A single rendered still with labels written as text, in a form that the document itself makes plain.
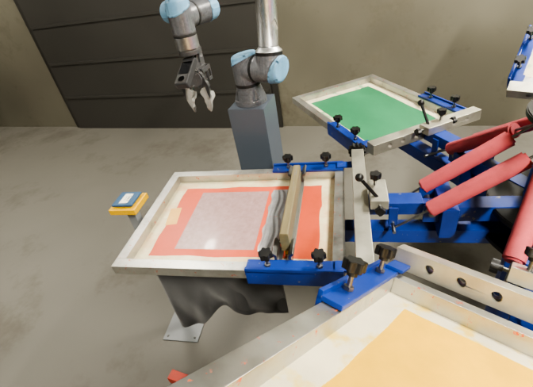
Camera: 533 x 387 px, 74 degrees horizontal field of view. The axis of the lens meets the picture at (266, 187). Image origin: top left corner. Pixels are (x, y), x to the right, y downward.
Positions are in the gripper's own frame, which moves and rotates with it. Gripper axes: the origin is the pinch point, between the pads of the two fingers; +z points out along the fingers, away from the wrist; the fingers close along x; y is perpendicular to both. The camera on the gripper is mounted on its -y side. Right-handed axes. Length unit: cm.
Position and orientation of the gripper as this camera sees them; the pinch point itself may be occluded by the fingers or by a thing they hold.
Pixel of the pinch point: (201, 109)
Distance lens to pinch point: 130.6
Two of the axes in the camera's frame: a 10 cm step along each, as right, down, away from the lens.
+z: 1.5, 8.1, 5.7
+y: 3.0, -5.8, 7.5
